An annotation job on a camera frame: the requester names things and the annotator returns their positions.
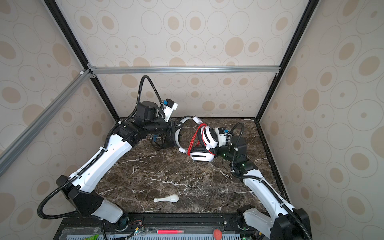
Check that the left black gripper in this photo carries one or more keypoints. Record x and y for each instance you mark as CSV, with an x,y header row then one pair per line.
x,y
168,127

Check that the black blue headphones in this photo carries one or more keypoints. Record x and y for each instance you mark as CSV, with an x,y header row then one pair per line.
x,y
163,140

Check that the white black headphones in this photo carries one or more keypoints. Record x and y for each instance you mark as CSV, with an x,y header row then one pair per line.
x,y
202,147

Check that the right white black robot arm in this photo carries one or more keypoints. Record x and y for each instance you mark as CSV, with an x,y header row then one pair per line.
x,y
283,221

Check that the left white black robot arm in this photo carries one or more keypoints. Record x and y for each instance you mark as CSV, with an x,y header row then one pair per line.
x,y
79,187

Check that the white ceramic spoon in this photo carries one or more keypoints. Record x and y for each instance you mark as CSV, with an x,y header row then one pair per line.
x,y
171,199

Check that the red round ball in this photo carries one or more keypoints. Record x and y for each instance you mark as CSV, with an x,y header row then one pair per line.
x,y
217,234

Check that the pink marker pen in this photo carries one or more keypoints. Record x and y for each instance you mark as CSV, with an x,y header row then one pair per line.
x,y
168,232

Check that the green object at base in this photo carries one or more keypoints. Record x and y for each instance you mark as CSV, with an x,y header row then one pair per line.
x,y
95,237

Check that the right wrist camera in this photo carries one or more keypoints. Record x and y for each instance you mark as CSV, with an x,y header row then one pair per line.
x,y
223,136

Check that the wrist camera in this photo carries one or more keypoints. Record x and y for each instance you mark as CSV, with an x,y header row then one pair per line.
x,y
223,136
169,106

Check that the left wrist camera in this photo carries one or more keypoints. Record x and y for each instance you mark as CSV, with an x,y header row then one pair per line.
x,y
169,106

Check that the silver aluminium back rail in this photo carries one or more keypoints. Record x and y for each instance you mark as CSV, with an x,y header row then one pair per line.
x,y
185,70

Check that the silver aluminium rail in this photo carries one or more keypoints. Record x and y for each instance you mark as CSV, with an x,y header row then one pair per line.
x,y
185,70
27,136

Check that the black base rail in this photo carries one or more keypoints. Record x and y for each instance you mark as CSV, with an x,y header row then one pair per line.
x,y
144,226

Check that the silver aluminium left rail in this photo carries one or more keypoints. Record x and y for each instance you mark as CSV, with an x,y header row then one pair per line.
x,y
27,136

